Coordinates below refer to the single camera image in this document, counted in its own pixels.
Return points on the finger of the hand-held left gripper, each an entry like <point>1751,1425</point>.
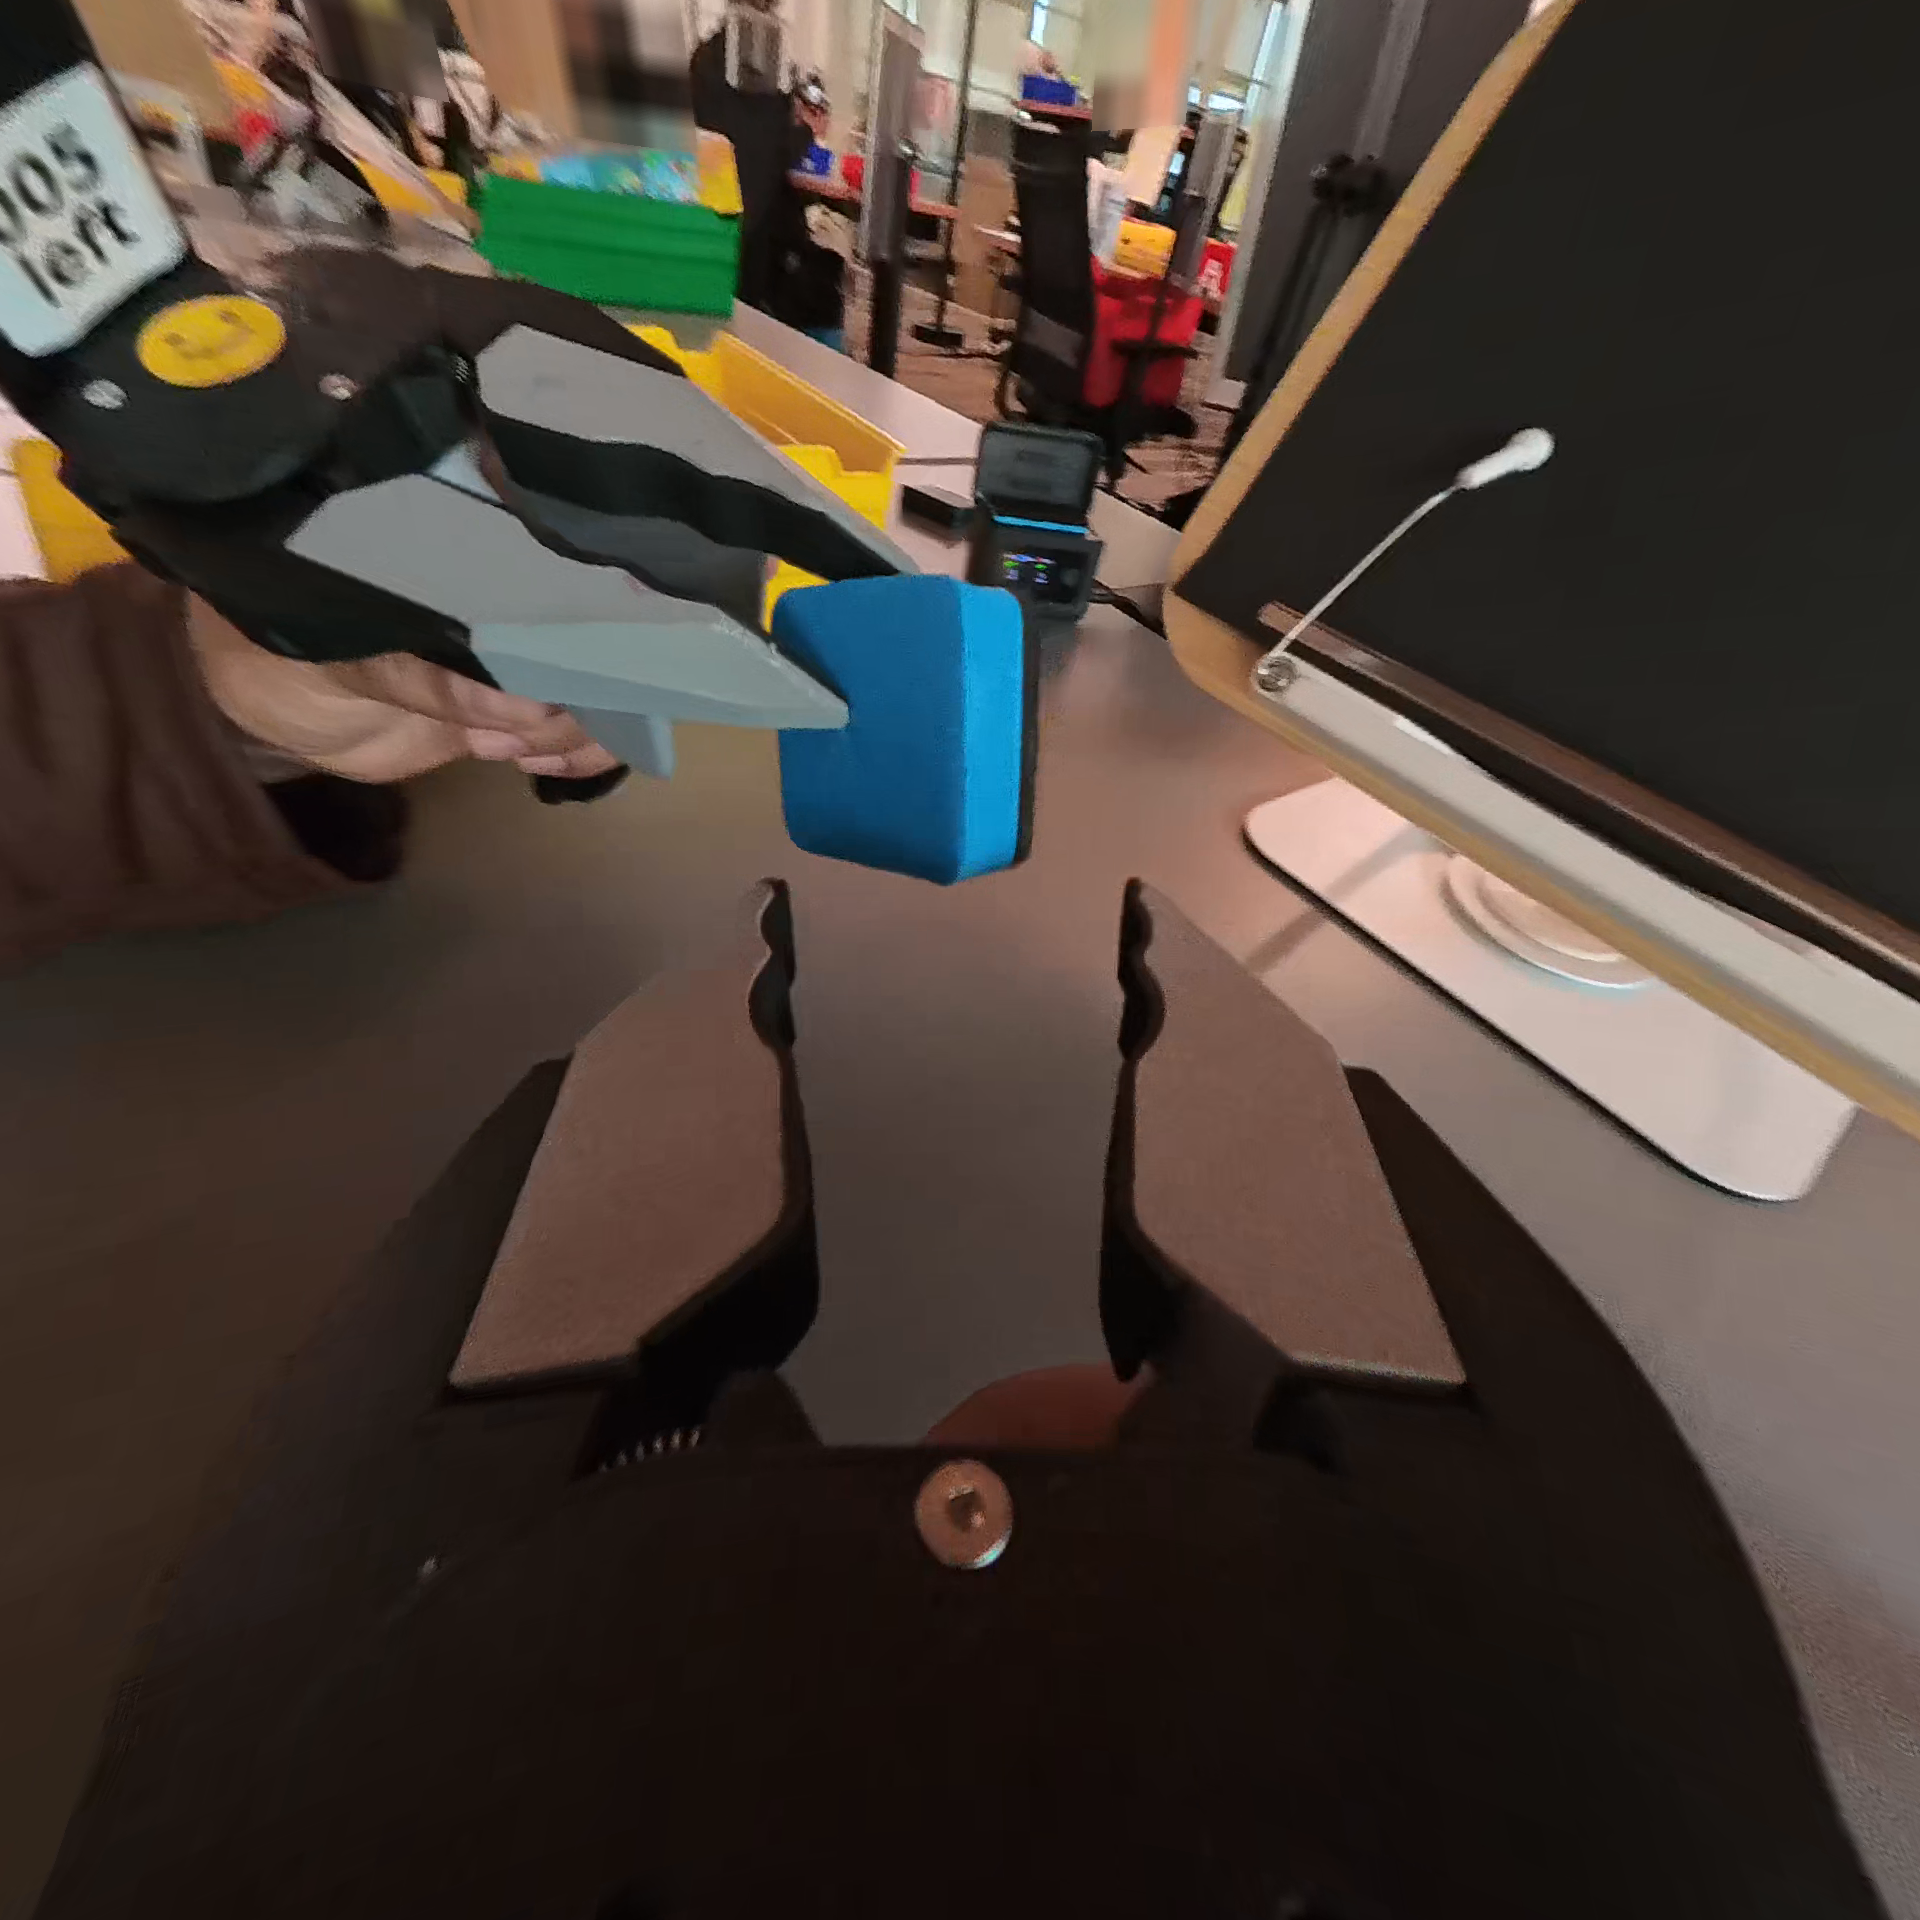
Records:
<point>451,570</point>
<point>661,406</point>

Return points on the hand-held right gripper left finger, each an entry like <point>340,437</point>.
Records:
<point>644,1200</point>

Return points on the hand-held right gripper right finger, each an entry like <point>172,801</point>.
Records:
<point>1275,1200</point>

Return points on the blue whiteboard eraser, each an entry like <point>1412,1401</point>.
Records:
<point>900,721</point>

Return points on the person's left forearm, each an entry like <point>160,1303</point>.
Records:
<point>106,751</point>

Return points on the person's left hand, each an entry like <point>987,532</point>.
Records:
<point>376,721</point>

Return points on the green plastic crate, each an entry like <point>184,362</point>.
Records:
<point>600,248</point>

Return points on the colourful printed box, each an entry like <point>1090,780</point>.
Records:
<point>629,172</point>

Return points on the small black box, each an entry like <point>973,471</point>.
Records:
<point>937,509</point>

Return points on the black charging case with display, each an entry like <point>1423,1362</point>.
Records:
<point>1036,511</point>

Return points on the black mesh chair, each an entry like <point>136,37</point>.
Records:
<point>1050,271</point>

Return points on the red box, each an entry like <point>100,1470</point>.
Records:
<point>1154,322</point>

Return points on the black tripod head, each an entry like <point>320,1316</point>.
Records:
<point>1348,189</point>

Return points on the black board with wooden frame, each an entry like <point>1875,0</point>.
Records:
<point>1651,450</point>

